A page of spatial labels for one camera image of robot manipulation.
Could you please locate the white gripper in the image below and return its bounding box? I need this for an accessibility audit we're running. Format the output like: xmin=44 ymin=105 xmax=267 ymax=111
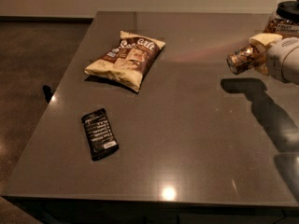
xmin=249 ymin=33 xmax=299 ymax=85

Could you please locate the orange soda can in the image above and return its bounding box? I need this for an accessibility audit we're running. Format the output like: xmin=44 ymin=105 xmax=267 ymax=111
xmin=226 ymin=45 xmax=265 ymax=75

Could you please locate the glass jar with black lid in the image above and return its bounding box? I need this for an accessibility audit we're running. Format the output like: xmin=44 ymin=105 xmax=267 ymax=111
xmin=263 ymin=0 xmax=299 ymax=37

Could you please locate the brown and cream chip bag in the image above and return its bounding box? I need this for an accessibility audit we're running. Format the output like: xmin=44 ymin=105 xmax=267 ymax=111
xmin=84 ymin=31 xmax=165 ymax=92

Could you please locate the black snack bar wrapper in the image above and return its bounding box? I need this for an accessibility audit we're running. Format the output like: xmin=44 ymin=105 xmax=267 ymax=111
xmin=81 ymin=108 xmax=119 ymax=161

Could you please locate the dark object on floor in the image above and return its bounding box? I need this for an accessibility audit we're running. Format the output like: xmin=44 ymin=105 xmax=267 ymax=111
xmin=43 ymin=85 xmax=53 ymax=103

